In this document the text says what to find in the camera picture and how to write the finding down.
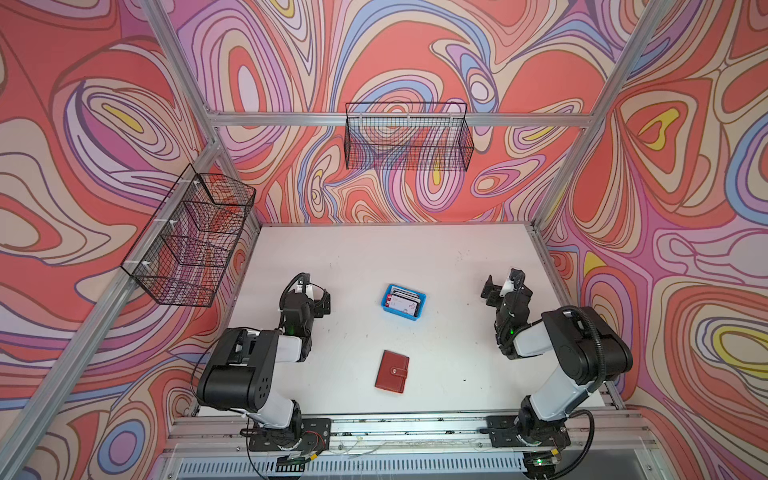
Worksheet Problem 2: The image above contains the blue plastic tray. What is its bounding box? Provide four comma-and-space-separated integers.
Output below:
381, 284, 426, 321

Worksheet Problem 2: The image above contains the red leather card holder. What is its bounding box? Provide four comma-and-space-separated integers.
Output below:
375, 350, 410, 394

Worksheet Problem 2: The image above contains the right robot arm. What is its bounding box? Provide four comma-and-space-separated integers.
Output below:
480, 269, 633, 448

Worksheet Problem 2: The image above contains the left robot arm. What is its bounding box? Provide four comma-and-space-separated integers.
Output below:
195, 272, 331, 451

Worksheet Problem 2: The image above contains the stack of cards in tray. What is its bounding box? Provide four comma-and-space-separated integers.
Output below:
390, 285, 422, 303

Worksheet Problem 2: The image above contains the white VIP card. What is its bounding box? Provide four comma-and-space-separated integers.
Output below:
386, 295, 420, 317

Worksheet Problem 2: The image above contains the black wire basket left wall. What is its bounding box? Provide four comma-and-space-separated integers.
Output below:
121, 166, 255, 307

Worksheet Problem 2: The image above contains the black wire basket wall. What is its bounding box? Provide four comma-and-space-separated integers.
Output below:
344, 101, 475, 172
121, 166, 255, 307

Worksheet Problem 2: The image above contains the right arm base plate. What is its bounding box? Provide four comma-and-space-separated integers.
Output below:
479, 415, 571, 449

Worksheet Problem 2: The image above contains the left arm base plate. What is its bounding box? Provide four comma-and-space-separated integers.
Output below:
240, 417, 332, 454

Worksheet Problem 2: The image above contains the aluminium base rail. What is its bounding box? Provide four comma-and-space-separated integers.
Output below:
154, 408, 671, 479

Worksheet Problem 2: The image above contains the black wire basket back wall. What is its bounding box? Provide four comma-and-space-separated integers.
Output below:
344, 101, 475, 172

